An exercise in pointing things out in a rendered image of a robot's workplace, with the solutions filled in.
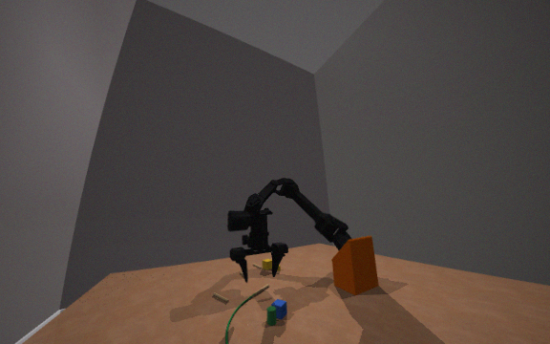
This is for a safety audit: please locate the blue block with hole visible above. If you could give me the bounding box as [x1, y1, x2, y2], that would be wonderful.
[271, 299, 287, 319]

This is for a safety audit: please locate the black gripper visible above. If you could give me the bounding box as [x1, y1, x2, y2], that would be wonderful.
[230, 229, 288, 283]

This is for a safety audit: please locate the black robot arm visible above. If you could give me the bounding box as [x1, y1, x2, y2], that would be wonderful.
[227, 178, 352, 251]

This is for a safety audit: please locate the green cylinder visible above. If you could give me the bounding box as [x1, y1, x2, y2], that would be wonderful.
[266, 307, 277, 326]

